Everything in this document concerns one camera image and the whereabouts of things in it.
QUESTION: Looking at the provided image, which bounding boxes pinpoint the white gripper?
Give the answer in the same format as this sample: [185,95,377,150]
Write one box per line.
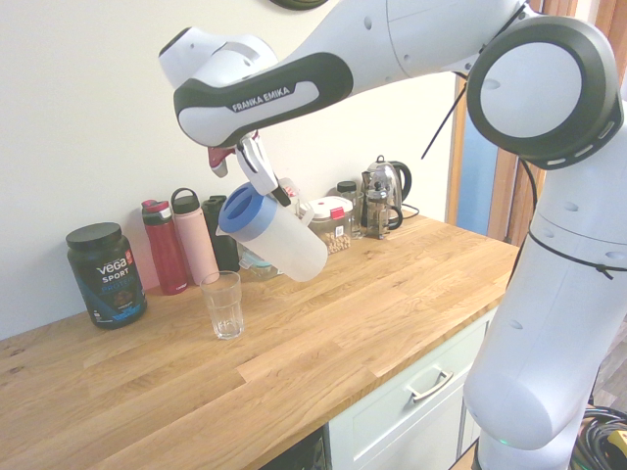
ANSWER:
[236,133,291,208]

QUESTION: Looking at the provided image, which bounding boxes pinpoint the white pitcher with blue lid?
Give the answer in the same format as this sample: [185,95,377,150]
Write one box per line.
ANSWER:
[215,182,329,283]

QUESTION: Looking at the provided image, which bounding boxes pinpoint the black water bottle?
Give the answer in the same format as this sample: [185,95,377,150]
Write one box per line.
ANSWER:
[202,195,240,273]

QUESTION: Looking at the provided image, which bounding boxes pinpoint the pink water bottle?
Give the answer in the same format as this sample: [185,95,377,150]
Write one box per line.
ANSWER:
[170,187,220,286]

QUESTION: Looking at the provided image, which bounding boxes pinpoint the red water bottle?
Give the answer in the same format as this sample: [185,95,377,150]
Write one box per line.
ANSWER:
[141,199,190,296]

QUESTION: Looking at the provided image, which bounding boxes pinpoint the clear container with white lid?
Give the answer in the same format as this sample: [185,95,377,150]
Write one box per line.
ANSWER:
[298,195,355,257]

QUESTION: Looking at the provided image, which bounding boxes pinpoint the clear container with teal lid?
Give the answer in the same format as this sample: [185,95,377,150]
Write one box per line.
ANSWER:
[237,242,285,281]

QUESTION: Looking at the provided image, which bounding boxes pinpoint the glass jar with black lid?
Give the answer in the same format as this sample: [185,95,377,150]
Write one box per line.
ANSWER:
[336,180,366,241]

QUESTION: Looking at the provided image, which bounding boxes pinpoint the glass French press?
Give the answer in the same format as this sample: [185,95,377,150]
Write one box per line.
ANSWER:
[364,173,405,241]

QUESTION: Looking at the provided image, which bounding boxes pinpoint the steel electric kettle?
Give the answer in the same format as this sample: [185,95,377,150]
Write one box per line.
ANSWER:
[362,155,413,217]

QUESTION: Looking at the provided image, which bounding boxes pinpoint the clear faceted drinking glass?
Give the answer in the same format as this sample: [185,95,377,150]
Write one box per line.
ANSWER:
[199,270,245,342]

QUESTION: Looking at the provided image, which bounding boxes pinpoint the black Vega protein tub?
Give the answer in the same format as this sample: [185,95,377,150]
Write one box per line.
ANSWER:
[66,222,149,330]

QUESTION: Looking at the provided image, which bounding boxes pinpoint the dark appliance front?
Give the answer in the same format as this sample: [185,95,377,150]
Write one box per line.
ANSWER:
[271,424,330,470]

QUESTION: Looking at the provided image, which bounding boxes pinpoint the white cabinet drawer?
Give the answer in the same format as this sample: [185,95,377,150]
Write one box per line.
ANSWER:
[326,317,494,470]

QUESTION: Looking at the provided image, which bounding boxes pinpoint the yellow power box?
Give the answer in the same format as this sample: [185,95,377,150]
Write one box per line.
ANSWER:
[605,429,627,462]

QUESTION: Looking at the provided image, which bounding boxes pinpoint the wooden door frame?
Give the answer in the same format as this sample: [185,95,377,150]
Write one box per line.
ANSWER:
[445,0,627,246]

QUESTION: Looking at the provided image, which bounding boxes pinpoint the silver drawer handle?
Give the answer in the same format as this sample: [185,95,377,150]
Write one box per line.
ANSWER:
[405,369,455,403]

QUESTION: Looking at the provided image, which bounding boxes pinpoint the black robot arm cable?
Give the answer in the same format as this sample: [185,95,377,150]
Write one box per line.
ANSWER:
[420,0,614,281]

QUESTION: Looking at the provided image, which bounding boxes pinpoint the coiled black cables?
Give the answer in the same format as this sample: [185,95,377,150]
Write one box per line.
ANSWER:
[570,404,627,470]

